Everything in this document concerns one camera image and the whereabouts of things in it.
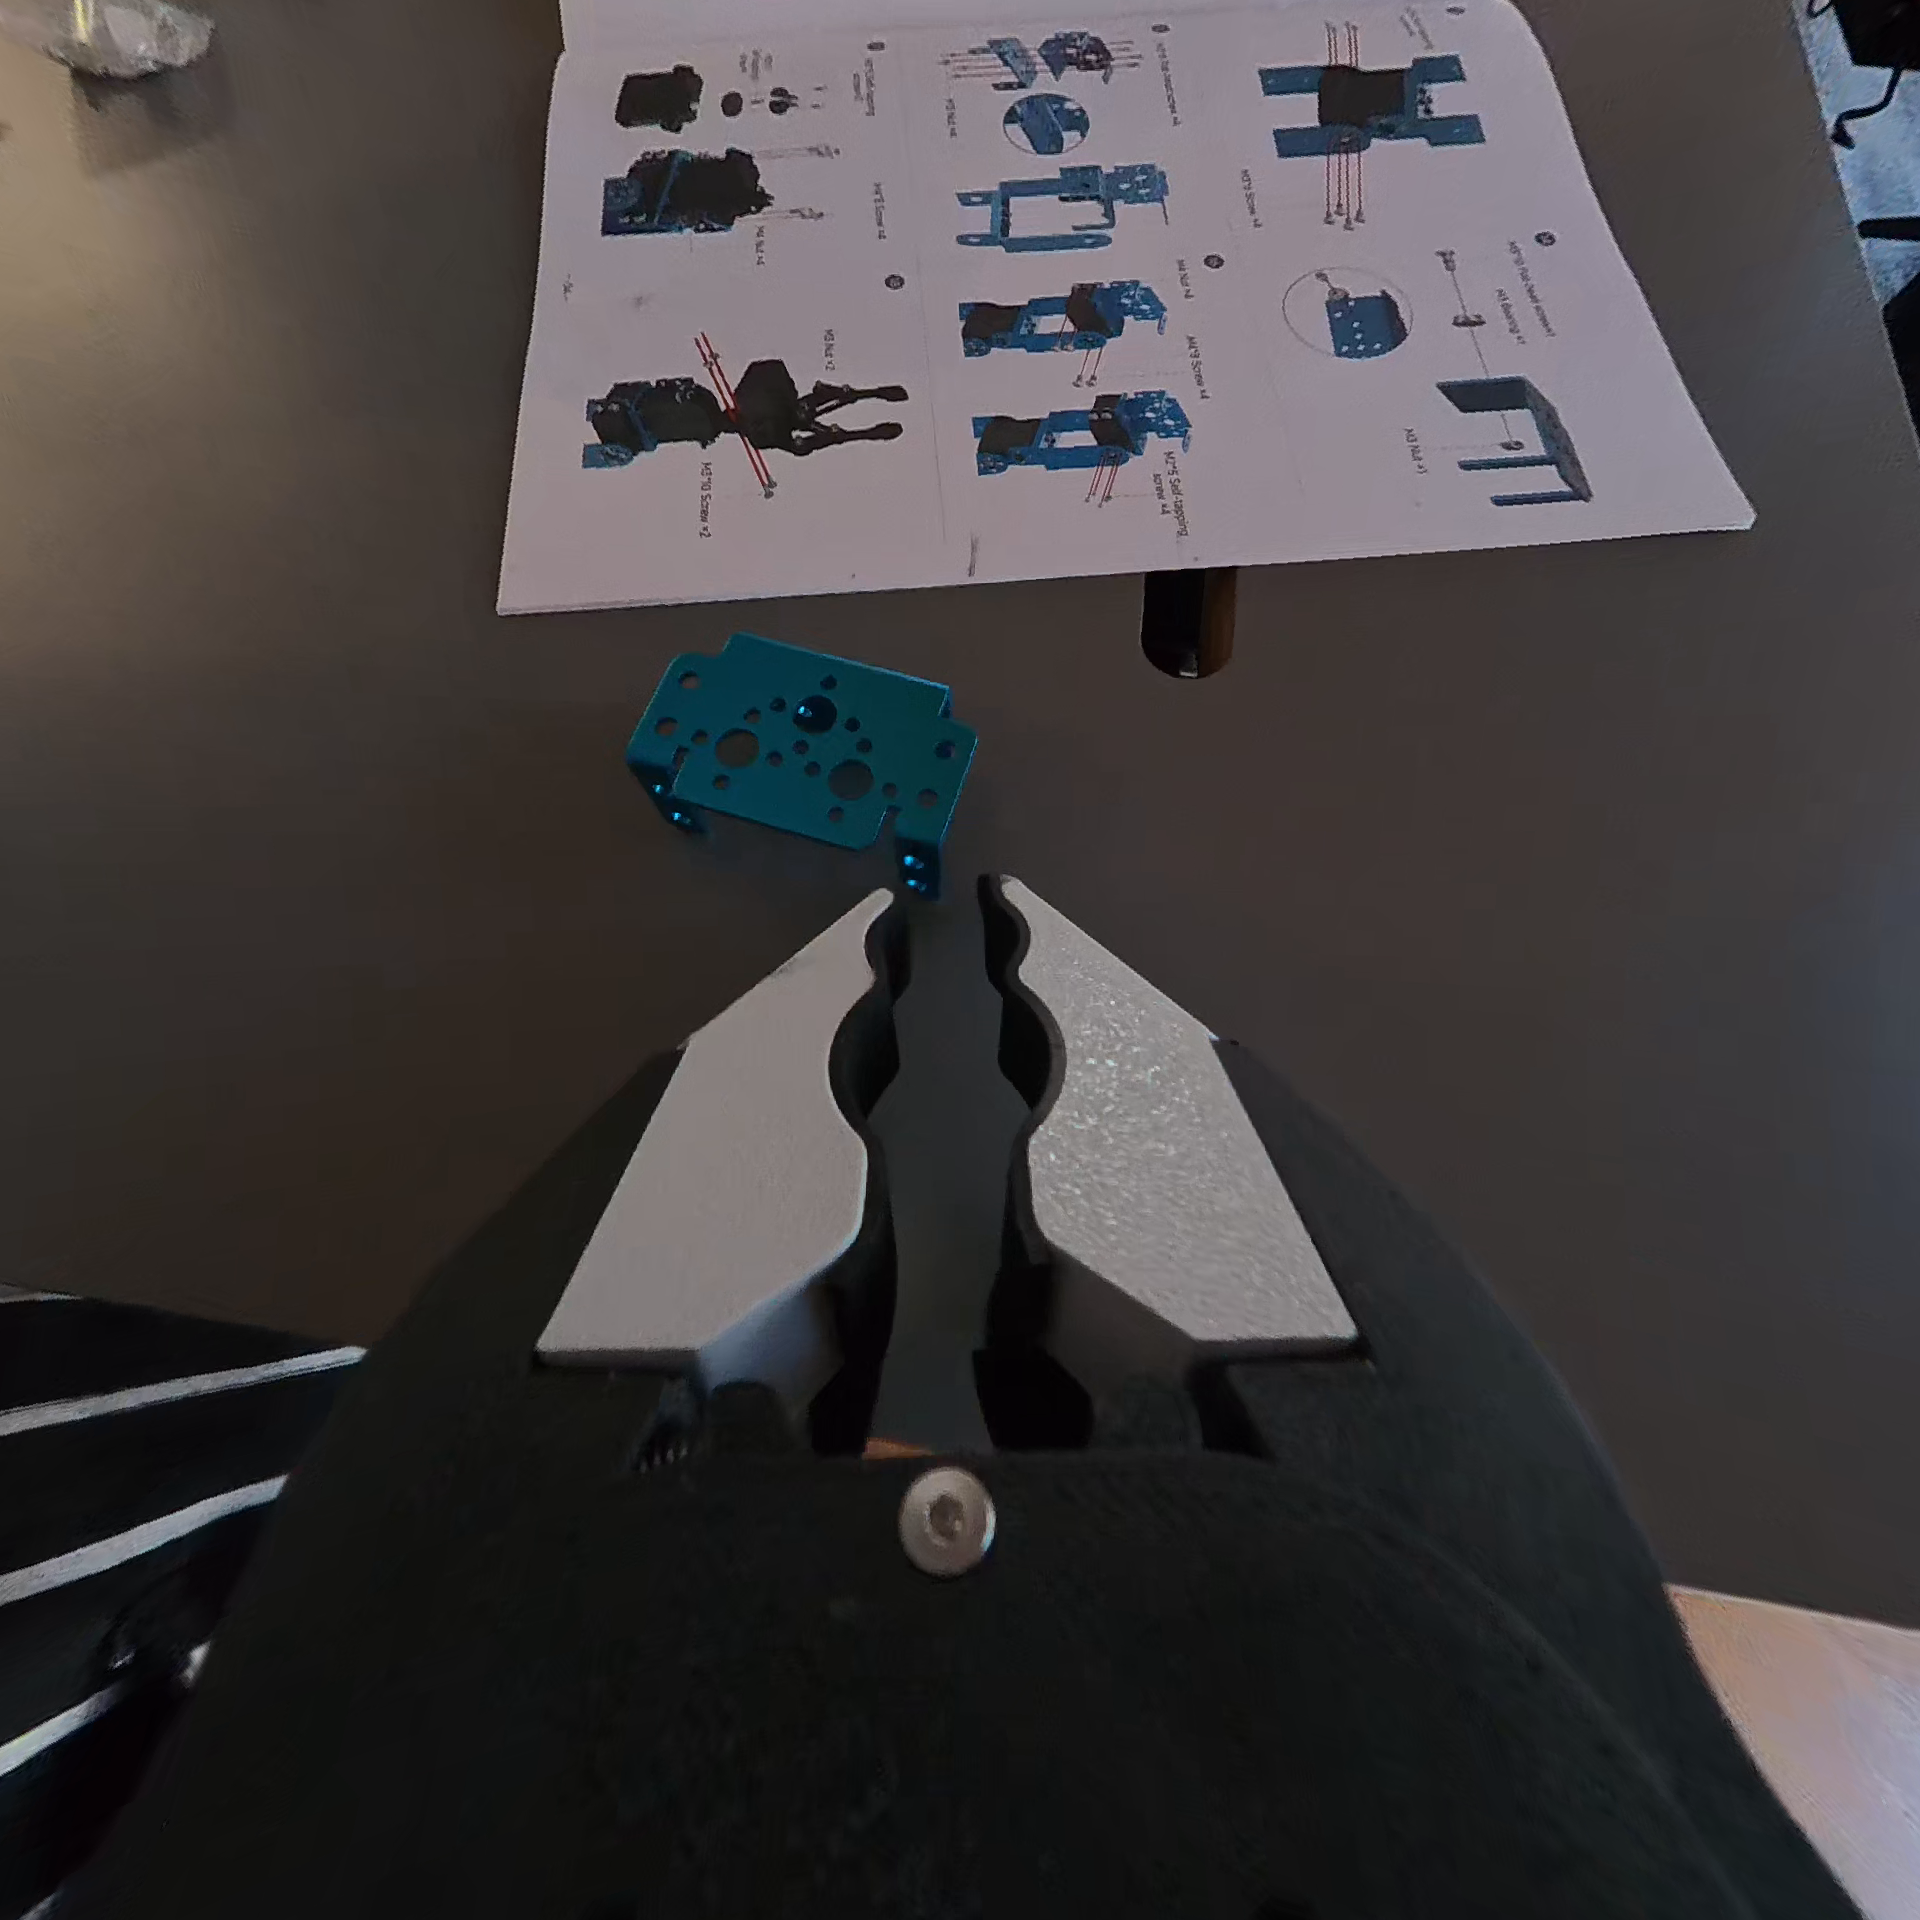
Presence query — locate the open instruction manual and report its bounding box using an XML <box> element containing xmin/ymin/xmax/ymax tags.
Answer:
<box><xmin>496</xmin><ymin>0</ymin><xmax>1758</xmax><ymax>618</ymax></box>

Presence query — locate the dark grey desk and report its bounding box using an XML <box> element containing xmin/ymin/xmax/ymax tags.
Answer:
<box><xmin>0</xmin><ymin>0</ymin><xmax>1920</xmax><ymax>1636</ymax></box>

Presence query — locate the blue metal bracket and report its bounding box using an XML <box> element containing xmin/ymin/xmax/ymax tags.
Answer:
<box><xmin>624</xmin><ymin>632</ymin><xmax>979</xmax><ymax>904</ymax></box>

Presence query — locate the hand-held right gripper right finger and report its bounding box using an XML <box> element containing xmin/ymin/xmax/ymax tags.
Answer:
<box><xmin>976</xmin><ymin>874</ymin><xmax>1368</xmax><ymax>1454</ymax></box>

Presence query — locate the black cylindrical tool handle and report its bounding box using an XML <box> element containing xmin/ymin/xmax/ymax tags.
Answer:
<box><xmin>1139</xmin><ymin>564</ymin><xmax>1238</xmax><ymax>682</ymax></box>

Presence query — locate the black white-striped clothing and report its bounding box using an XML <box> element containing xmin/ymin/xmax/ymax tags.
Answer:
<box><xmin>0</xmin><ymin>1288</ymin><xmax>367</xmax><ymax>1920</ymax></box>

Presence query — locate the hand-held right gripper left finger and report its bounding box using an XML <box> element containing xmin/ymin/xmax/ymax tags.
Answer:
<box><xmin>535</xmin><ymin>886</ymin><xmax>917</xmax><ymax>1457</ymax></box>

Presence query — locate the clear plastic bag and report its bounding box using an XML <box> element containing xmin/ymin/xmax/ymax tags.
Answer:
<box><xmin>40</xmin><ymin>0</ymin><xmax>219</xmax><ymax>78</ymax></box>

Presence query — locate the black chair base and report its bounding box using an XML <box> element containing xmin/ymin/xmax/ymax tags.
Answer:
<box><xmin>1807</xmin><ymin>0</ymin><xmax>1920</xmax><ymax>148</ymax></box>

